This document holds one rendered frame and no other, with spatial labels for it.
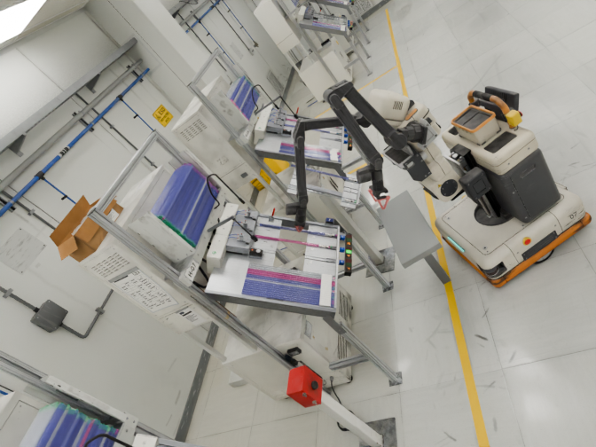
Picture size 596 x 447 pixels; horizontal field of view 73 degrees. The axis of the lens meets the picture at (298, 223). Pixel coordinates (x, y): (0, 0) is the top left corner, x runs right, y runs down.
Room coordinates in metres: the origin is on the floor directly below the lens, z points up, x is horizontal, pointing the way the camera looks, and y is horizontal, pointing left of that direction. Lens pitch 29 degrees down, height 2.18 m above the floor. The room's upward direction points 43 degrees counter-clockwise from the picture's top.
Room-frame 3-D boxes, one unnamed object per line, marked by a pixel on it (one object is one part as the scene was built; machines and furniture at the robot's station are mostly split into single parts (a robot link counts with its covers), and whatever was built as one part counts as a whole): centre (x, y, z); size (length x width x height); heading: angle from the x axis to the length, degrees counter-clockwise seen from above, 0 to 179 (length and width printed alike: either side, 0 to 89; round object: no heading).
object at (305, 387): (1.44, 0.52, 0.39); 0.24 x 0.24 x 0.78; 58
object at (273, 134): (3.45, -0.39, 0.65); 1.01 x 0.73 x 1.29; 58
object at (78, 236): (2.35, 0.72, 1.82); 0.68 x 0.30 x 0.20; 148
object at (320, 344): (2.30, 0.54, 0.31); 0.70 x 0.65 x 0.62; 148
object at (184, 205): (2.29, 0.40, 1.52); 0.51 x 0.13 x 0.27; 148
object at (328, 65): (6.56, -2.08, 0.95); 1.36 x 0.82 x 1.90; 58
